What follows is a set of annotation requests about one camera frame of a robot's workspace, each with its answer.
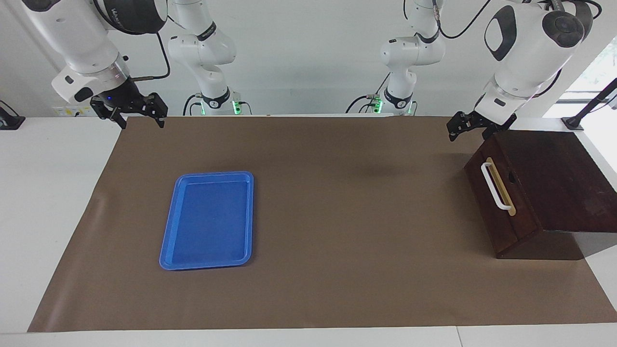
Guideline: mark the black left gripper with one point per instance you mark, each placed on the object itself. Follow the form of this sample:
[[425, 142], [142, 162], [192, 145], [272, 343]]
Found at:
[[477, 119]]

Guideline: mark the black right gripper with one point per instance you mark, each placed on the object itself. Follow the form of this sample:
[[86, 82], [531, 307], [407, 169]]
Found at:
[[120, 99]]

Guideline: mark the dark wooden drawer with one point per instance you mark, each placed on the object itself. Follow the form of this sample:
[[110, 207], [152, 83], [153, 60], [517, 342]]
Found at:
[[489, 217]]

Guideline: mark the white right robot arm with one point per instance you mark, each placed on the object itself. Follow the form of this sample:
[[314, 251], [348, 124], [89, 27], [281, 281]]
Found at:
[[82, 38]]

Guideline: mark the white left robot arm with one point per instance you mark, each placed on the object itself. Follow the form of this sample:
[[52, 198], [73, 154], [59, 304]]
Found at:
[[525, 43]]

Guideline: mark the dark wooden drawer cabinet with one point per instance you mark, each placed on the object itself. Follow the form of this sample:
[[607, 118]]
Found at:
[[564, 183]]

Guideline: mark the black stand base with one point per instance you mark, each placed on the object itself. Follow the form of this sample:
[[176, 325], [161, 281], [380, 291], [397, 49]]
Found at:
[[9, 121]]

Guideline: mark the blue plastic tray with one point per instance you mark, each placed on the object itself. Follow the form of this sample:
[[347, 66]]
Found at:
[[207, 231]]

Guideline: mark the brown paper table mat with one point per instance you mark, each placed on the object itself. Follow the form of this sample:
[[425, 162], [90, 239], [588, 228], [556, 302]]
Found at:
[[337, 217]]

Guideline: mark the wall power outlet strip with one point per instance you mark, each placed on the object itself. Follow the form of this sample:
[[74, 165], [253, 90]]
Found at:
[[67, 112]]

